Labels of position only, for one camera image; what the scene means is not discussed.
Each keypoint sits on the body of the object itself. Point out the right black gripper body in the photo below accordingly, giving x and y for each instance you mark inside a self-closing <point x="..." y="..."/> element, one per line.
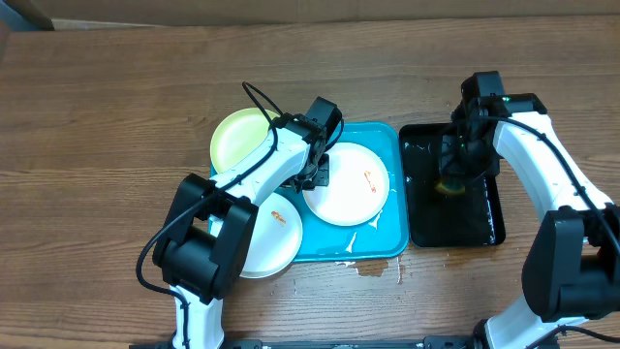
<point x="469" y="162"/>

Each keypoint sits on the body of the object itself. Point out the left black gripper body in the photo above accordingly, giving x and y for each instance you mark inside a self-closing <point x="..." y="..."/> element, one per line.
<point x="316" y="176"/>

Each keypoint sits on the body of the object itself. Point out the green and yellow sponge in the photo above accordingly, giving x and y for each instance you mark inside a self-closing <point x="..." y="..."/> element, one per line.
<point x="450" y="187"/>

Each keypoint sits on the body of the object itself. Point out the white plate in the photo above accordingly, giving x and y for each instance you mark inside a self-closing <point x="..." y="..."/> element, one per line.
<point x="276" y="238"/>
<point x="358" y="186"/>

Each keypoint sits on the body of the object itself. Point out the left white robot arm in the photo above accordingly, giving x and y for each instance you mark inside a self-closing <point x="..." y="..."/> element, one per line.
<point x="204" y="242"/>

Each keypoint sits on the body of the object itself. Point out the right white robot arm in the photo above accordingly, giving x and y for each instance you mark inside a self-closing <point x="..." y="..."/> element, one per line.
<point x="571" y="274"/>

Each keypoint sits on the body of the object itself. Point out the black rectangular water tray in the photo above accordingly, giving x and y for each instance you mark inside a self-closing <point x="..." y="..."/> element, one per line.
<point x="472" y="218"/>

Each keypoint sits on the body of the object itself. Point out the teal plastic tray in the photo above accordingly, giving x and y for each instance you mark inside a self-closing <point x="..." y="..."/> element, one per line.
<point x="386" y="234"/>

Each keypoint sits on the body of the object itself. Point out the yellow-green rimmed plate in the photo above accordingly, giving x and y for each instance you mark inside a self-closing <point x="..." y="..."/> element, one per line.
<point x="237" y="136"/>

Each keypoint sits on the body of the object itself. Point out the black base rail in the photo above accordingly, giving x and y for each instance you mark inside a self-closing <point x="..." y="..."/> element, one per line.
<point x="429" y="342"/>

